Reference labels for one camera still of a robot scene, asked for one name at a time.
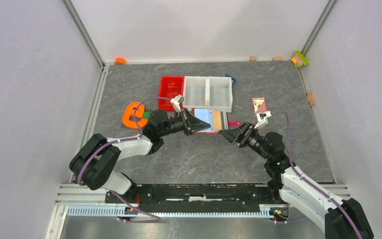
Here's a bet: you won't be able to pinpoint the red plastic bin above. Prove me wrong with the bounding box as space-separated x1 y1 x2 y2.
158 76 185 112

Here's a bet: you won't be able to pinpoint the orange tape roll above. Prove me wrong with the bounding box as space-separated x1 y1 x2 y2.
114 57 126 65

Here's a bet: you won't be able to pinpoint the gold striped credit card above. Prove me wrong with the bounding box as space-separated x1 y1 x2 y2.
212 110 229 131

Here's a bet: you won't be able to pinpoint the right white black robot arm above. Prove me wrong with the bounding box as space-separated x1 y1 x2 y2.
220 122 374 239

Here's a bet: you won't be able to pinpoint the small wooden block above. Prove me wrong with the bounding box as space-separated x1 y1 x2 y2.
273 56 283 61
249 56 257 62

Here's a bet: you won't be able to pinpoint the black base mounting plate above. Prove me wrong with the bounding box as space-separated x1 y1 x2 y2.
123 183 286 213

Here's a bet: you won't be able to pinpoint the wooden arch block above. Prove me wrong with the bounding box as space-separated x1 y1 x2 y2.
306 92 316 107

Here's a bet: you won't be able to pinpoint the colourful stacked toy bricks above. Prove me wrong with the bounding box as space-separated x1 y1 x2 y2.
291 51 309 68

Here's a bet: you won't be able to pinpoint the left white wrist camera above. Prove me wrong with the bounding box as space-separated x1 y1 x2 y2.
170 94 185 113

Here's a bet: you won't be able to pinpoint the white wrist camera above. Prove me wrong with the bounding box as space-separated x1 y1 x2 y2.
170 94 185 113
254 111 272 129

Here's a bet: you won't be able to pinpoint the small wooden block right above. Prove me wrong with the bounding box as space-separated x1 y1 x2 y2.
273 56 283 61

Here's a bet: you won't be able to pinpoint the red card holder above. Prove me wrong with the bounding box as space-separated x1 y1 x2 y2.
191 109 242 134

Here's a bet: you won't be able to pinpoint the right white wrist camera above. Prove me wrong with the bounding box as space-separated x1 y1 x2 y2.
254 111 272 129

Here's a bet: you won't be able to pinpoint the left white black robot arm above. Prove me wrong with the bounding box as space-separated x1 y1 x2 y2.
69 109 211 203

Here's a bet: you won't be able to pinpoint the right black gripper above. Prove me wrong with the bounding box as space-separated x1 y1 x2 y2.
218 121 271 161

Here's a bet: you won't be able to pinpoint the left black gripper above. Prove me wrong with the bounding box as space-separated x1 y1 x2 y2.
159 108 211 137

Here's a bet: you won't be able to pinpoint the green toy brick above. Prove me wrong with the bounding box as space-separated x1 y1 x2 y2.
142 112 151 119

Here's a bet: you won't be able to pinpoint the aluminium frame rail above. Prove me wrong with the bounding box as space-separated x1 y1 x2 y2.
55 183 353 219

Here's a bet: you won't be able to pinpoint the orange letter e toy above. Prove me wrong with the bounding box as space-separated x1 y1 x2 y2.
122 102 149 129

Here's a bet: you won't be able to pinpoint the small wooden block left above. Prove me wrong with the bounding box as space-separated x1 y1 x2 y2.
249 56 257 62

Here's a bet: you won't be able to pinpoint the white two-compartment bin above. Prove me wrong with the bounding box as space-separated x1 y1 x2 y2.
182 76 233 113

